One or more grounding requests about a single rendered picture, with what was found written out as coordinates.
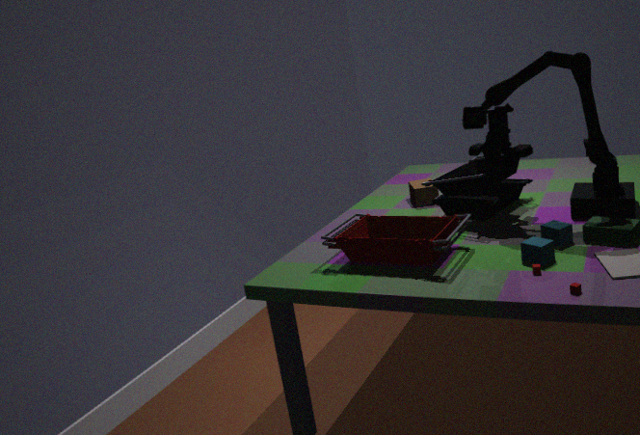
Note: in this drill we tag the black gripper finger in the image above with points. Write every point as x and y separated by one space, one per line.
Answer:
506 162
495 160

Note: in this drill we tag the blue cube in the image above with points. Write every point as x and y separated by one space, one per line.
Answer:
561 233
537 250

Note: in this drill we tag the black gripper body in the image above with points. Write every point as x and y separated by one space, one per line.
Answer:
518 151

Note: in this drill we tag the brown rectangular block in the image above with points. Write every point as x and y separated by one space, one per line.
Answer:
422 195

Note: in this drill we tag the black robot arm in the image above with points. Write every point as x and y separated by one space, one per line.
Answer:
606 174

